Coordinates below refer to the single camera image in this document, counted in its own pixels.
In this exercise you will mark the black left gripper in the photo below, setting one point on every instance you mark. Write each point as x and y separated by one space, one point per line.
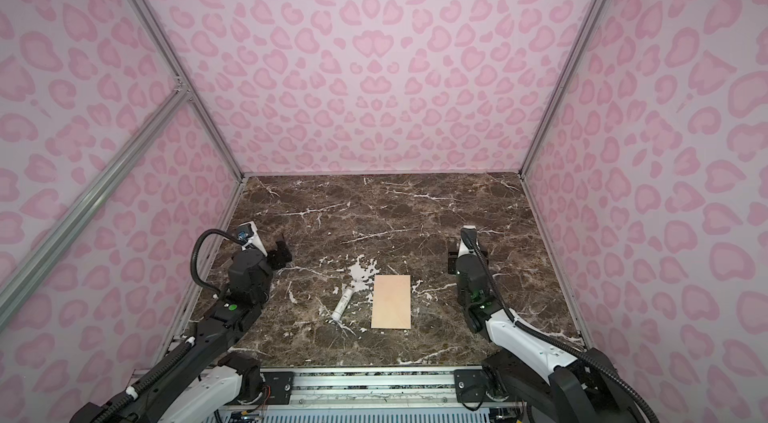
279 255

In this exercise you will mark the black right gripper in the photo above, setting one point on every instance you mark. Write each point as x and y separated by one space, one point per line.
453 260

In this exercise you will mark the peach paper envelope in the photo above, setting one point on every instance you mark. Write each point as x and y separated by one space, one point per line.
391 308

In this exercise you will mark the white glue stick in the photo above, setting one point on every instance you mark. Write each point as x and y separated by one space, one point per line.
342 304

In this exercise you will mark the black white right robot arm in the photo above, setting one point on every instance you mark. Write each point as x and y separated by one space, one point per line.
549 377

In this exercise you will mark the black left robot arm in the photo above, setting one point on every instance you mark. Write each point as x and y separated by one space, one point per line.
198 339

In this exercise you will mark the left diagonal aluminium strut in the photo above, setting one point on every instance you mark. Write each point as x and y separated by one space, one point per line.
39 262

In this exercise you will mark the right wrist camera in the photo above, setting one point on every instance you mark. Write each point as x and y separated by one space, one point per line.
468 244

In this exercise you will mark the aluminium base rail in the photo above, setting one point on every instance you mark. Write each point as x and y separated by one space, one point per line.
356 394

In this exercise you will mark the left corner aluminium post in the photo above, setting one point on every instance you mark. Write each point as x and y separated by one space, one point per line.
162 42

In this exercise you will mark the corner aluminium post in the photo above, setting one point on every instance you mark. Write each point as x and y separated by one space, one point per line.
589 24
162 42

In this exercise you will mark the right corner aluminium post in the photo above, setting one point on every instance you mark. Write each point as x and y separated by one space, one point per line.
589 24

